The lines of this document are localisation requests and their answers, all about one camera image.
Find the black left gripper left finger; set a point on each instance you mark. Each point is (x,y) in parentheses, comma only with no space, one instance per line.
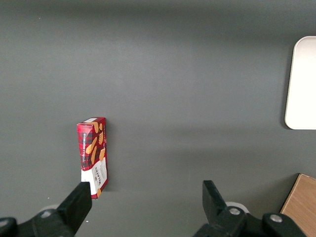
(71,212)

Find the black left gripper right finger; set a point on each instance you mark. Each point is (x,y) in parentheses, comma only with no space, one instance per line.
(222,219)

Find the beige rectangular tray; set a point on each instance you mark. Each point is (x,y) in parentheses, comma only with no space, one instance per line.
(302,84)

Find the wooden two-drawer cabinet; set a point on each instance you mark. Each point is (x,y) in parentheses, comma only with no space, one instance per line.
(301,197)

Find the red tartan biscuit box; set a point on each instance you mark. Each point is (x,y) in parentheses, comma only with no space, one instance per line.
(92,148)

